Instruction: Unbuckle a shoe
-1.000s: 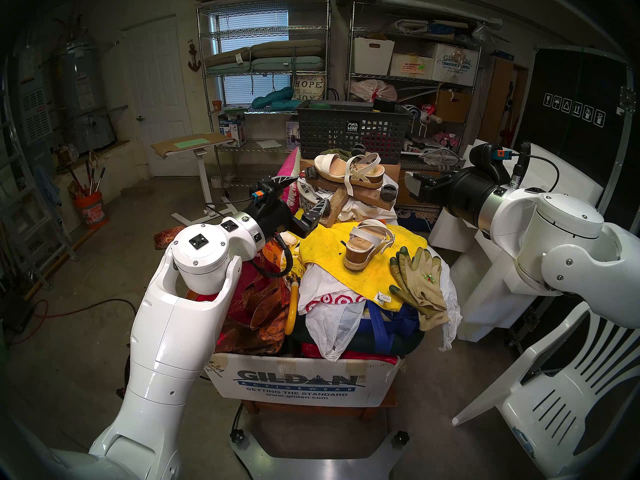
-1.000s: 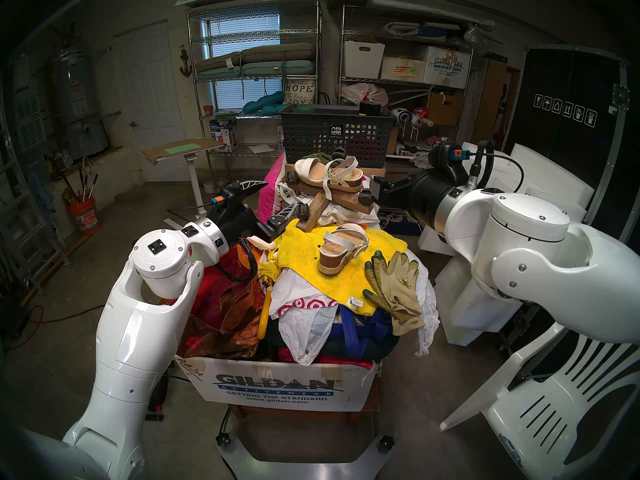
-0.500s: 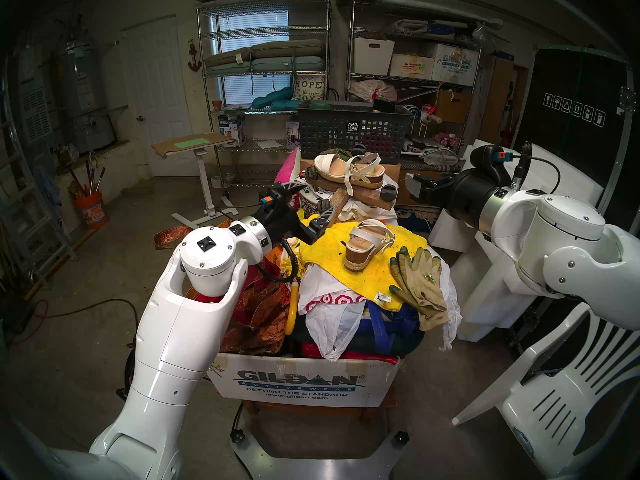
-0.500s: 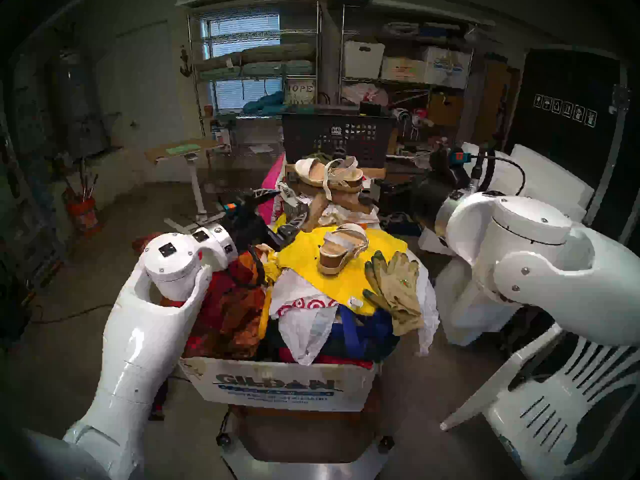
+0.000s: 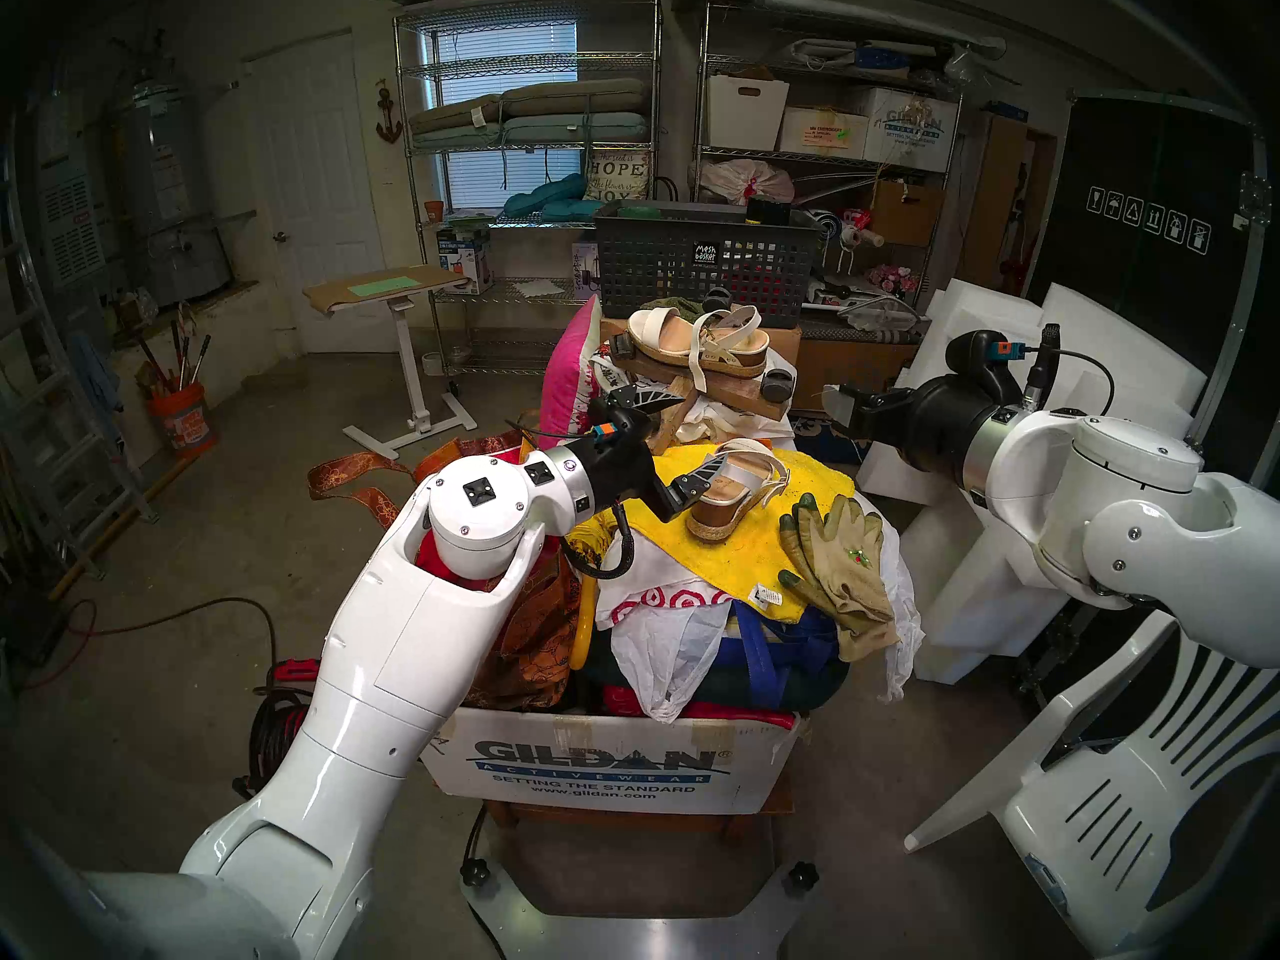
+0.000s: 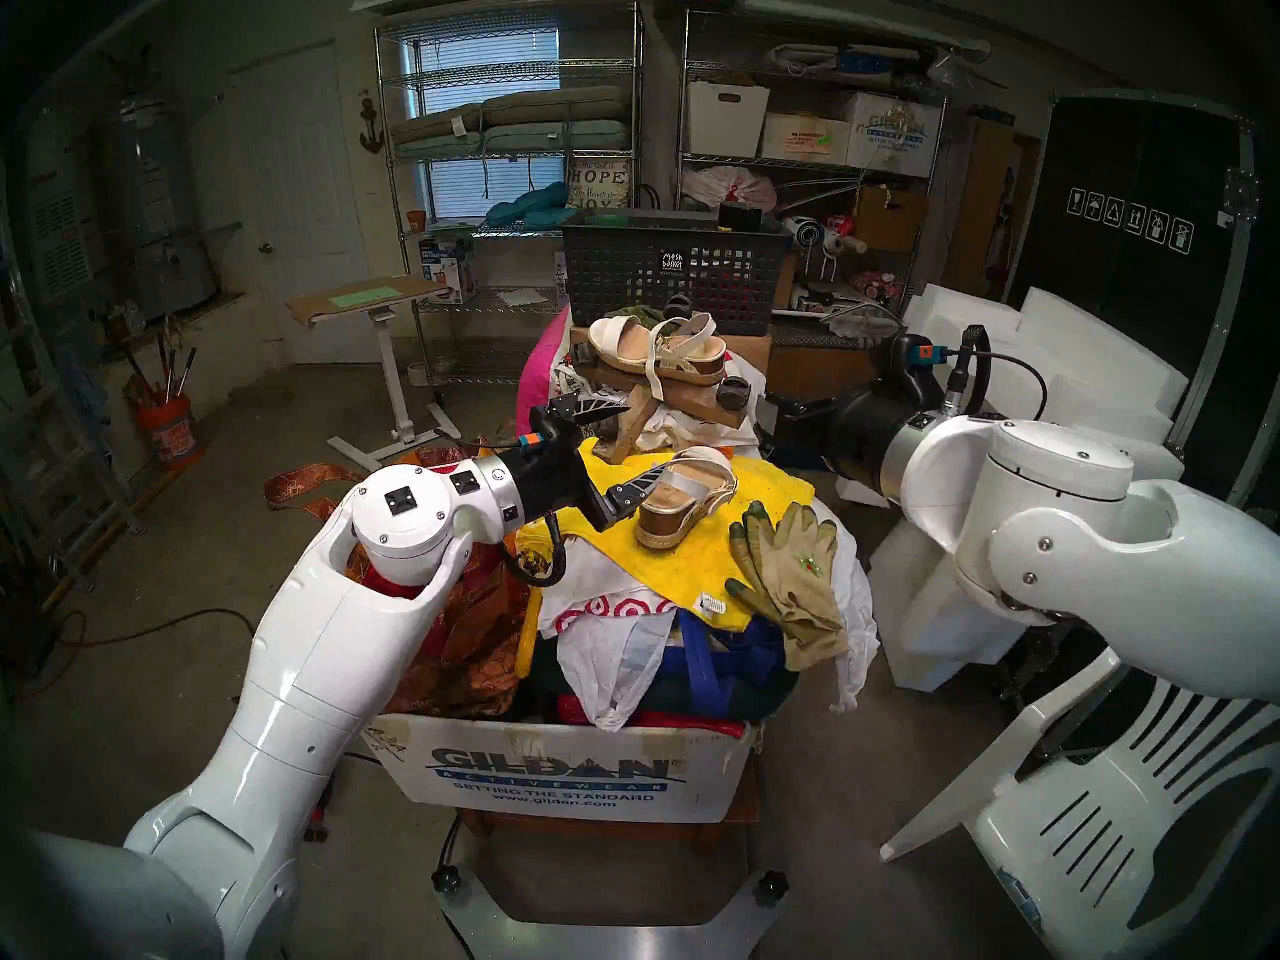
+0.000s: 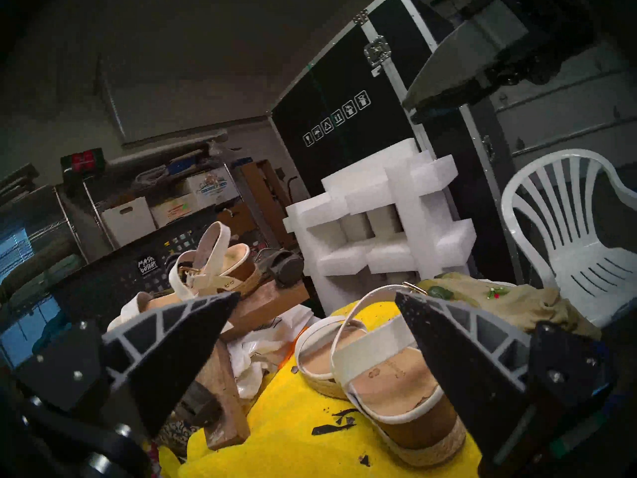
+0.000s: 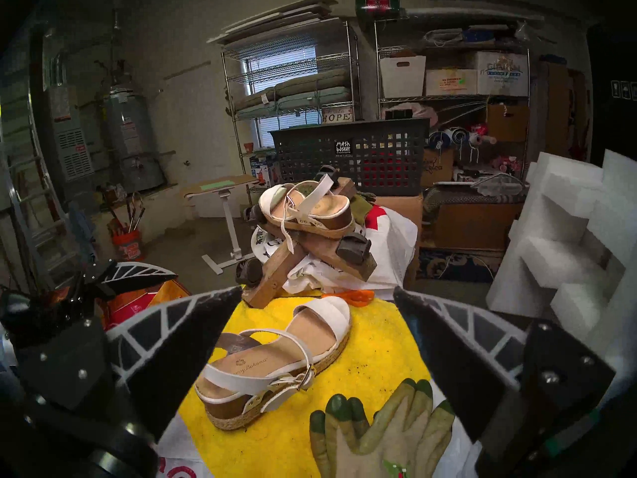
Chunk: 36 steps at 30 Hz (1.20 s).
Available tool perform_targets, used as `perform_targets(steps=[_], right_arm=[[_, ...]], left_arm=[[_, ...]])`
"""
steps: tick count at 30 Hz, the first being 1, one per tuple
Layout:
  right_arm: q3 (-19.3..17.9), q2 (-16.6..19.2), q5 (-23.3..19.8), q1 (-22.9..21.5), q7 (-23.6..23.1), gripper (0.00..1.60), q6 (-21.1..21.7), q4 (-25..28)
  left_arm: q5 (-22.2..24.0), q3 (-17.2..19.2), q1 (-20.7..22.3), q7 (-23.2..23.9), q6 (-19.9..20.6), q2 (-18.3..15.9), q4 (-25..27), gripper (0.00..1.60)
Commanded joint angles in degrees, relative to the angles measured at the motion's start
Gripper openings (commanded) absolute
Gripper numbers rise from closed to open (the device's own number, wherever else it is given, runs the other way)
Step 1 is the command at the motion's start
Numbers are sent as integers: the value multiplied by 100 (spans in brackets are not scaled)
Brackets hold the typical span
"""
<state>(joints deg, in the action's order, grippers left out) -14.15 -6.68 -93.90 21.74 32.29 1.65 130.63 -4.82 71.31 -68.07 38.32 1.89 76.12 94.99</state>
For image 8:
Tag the black plastic mesh basket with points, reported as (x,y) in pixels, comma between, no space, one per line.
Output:
(378,153)

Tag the blue patterned rug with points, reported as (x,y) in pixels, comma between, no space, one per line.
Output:
(448,265)

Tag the red snowman box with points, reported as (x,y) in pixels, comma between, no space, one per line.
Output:
(377,5)

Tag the sage green seat cushion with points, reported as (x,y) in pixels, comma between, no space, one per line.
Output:
(308,99)

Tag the white labelled cardboard box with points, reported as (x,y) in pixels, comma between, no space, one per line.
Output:
(450,81)

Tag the grey furnace cabinet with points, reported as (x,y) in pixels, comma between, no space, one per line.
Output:
(69,148)

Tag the wooden caster dolly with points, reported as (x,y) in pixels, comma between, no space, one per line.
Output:
(276,273)

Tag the white Target plastic bag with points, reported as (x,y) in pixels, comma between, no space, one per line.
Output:
(179,447)

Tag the pink white plastic bag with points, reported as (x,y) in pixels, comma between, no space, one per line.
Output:
(413,112)

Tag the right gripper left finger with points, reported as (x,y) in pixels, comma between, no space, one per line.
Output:
(159,362)

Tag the low brown wooden cabinet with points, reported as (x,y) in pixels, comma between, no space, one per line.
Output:
(473,228)

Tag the yellow terry towel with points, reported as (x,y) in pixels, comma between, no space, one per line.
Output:
(378,347)

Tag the window with white blinds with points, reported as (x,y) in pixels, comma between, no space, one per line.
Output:
(264,133)

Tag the red orange floral bag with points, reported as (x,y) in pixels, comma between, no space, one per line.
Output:
(129,305)

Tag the tall brown wooden cabinet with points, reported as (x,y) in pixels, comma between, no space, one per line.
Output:
(552,108)

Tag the small Gildan cardboard box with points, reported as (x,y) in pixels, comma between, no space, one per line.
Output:
(502,73)

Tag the HOPE word sign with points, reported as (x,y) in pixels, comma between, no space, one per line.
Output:
(337,116)

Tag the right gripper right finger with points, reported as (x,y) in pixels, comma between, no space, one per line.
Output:
(477,377)

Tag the blue white product box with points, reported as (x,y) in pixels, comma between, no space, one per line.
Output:
(261,171)

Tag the grey water heater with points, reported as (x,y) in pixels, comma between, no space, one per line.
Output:
(129,133)

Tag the orange plastic bucket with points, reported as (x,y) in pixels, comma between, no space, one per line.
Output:
(128,245)

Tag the grey metal ladder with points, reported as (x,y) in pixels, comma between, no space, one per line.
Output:
(30,183)

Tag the brown cardboard storage box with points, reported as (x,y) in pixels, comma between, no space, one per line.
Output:
(507,123)

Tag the white rolling overbed table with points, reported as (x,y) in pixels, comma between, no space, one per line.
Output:
(219,183)

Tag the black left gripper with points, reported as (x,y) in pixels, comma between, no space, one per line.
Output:
(45,307)

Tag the white foam packing block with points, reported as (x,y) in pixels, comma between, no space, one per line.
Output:
(557,233)

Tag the white flat boards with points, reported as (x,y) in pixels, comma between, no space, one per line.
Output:
(278,21)

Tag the khaki seat cushion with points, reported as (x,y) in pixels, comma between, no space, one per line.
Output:
(308,81)

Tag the tan green-tipped work glove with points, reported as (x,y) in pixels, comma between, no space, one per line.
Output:
(398,432)

